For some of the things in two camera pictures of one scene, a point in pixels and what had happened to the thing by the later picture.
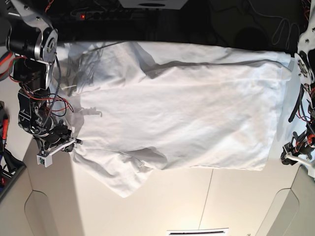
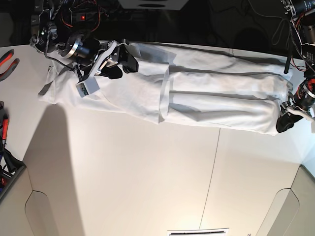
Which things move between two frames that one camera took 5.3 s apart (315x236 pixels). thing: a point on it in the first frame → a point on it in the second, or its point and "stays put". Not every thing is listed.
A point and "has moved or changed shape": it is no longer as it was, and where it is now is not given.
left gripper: [57, 136] → [109, 52]
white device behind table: [153, 4] stays put
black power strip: [102, 14] stays put
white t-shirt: [143, 106] has moved or changed shape
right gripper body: [302, 144] → [302, 103]
